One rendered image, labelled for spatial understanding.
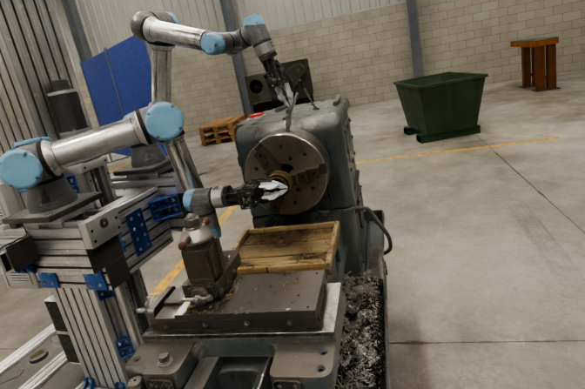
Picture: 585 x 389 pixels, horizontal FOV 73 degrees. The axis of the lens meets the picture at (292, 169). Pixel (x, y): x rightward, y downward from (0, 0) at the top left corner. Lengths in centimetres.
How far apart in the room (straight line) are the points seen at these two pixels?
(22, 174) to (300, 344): 91
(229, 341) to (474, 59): 1103
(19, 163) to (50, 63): 58
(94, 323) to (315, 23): 1030
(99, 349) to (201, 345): 111
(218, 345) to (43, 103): 116
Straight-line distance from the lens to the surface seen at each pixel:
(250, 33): 156
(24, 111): 175
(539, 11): 1202
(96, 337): 204
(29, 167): 135
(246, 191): 129
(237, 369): 102
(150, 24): 170
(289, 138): 143
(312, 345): 91
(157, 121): 129
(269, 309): 92
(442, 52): 1149
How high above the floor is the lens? 148
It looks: 15 degrees down
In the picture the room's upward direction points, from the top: 11 degrees counter-clockwise
